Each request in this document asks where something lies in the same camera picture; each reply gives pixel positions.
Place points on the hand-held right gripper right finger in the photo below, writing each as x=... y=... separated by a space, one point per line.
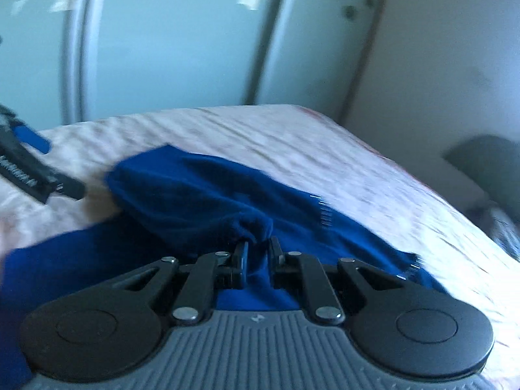
x=277 y=258

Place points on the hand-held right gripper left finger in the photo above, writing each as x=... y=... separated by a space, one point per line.
x=242 y=262

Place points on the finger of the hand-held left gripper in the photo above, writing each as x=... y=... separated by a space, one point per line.
x=34 y=140

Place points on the blue small garment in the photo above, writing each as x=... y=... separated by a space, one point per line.
x=183 y=195

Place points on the pink wrinkled bed sheet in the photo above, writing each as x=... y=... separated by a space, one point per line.
x=325 y=158

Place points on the pale sliding door wardrobe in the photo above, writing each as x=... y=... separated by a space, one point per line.
x=170 y=40

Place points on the patterned blanket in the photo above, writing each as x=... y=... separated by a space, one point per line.
x=501 y=231

